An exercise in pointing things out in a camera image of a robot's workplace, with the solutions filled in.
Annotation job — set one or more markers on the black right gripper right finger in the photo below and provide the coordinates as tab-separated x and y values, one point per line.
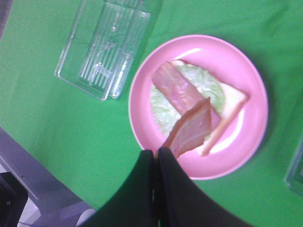
182	204

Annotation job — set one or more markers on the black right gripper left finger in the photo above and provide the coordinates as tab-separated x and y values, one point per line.
131	205

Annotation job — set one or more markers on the green lettuce leaf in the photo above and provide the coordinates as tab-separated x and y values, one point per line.
165	115

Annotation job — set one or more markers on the bacon strip from tray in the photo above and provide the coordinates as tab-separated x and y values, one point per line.
176	88

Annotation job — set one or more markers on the bread slice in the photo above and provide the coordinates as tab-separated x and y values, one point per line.
234	100

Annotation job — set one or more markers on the green tablecloth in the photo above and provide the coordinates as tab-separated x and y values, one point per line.
89	145

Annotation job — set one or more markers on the pink plate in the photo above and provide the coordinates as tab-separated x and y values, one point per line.
243	135

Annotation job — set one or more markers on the grey base equipment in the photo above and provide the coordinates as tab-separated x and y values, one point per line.
50	202

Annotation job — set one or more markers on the clear right plastic tray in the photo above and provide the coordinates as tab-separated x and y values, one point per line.
294	175

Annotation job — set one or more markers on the clear plastic tray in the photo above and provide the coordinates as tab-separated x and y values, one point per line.
106	38
294	175

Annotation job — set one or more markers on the clear left plastic tray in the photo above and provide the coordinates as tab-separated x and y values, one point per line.
106	38

